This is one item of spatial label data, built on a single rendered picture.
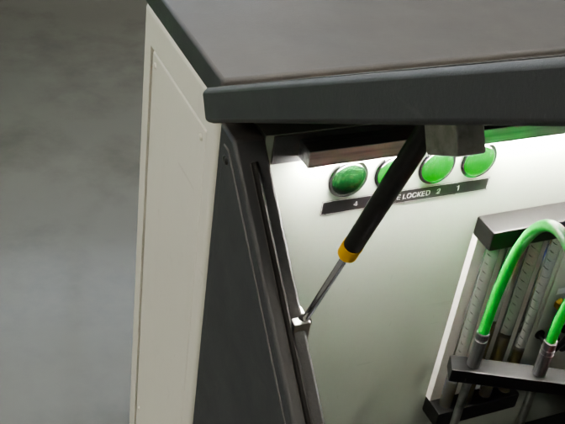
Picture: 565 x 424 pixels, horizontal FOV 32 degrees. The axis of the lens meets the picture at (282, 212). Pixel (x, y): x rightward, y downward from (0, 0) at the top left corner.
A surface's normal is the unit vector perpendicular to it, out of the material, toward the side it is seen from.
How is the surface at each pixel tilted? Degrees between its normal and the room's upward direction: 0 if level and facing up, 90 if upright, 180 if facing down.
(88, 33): 0
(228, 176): 90
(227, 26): 0
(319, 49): 0
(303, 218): 90
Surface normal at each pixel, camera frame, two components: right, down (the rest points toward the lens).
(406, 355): 0.39, 0.57
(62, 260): 0.12, -0.81
